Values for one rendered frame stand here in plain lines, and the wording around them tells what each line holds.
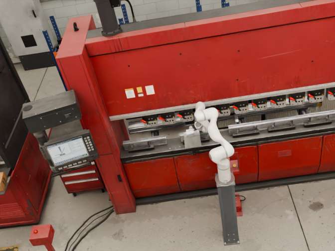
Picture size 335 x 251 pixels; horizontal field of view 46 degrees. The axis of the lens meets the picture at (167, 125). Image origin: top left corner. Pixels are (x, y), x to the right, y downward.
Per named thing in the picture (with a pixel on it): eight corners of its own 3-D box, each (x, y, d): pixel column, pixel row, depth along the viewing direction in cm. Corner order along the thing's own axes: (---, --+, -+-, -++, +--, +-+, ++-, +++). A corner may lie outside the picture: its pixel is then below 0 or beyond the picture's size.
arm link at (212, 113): (218, 161, 370) (234, 155, 372) (221, 159, 358) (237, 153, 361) (198, 113, 382) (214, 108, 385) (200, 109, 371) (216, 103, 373)
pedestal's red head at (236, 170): (221, 175, 439) (220, 164, 428) (220, 164, 451) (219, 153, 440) (240, 173, 436) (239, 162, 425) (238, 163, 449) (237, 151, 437)
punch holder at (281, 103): (271, 109, 431) (271, 96, 421) (269, 104, 438) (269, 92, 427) (285, 106, 430) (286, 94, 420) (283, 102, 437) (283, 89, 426)
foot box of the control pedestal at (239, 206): (226, 217, 475) (225, 210, 467) (224, 200, 494) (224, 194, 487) (243, 216, 472) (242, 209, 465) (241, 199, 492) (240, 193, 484)
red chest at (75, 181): (71, 200, 536) (44, 147, 473) (76, 173, 575) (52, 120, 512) (106, 195, 532) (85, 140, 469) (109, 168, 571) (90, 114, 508)
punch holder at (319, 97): (309, 103, 428) (310, 90, 418) (306, 98, 435) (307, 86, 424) (323, 101, 427) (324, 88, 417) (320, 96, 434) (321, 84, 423)
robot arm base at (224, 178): (236, 185, 381) (235, 172, 369) (216, 187, 383) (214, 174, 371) (233, 170, 396) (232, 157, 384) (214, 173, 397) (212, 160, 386)
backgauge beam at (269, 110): (129, 135, 483) (127, 128, 476) (129, 127, 494) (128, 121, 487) (321, 106, 466) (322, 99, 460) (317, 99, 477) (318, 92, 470)
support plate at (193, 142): (185, 149, 432) (185, 148, 431) (183, 133, 452) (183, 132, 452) (201, 146, 431) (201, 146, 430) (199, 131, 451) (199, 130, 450)
